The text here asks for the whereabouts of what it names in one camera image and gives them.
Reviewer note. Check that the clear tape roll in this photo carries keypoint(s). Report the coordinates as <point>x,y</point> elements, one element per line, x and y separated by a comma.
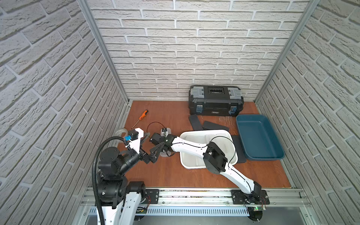
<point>121,133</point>

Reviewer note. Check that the white plastic storage box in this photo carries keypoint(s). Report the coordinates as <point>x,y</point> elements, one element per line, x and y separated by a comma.
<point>203,137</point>

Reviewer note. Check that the black plastic toolbox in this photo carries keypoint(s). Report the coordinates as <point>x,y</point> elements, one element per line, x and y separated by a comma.
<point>211,100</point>

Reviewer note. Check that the flat black pencil case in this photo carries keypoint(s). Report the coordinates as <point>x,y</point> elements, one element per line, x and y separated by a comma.
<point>207,125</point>

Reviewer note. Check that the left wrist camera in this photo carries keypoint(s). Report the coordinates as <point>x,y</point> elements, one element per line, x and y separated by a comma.
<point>133,139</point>

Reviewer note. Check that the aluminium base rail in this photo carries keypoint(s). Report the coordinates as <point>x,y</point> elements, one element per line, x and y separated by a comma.
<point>226,202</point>

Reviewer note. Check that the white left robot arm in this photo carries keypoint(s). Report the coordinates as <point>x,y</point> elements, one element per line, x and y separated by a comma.
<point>118,201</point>

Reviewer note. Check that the teal plastic storage tray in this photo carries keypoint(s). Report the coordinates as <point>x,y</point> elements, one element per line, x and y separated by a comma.
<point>258,138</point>

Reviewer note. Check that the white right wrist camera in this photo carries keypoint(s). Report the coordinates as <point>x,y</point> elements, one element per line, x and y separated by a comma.
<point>165,132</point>

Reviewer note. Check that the orange handled screwdriver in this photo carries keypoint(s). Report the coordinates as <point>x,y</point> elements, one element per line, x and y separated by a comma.
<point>141,117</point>

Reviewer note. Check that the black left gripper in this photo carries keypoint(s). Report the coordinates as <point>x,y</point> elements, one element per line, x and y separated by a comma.
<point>144,156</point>

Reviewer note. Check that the ribbed translucent pencil case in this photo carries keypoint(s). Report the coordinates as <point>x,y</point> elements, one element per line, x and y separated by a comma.
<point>164,152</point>

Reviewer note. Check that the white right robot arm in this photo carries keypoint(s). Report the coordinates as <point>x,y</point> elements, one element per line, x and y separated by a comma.
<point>214,159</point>

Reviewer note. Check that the long black pencil case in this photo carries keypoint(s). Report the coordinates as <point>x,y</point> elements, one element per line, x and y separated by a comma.
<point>195,122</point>

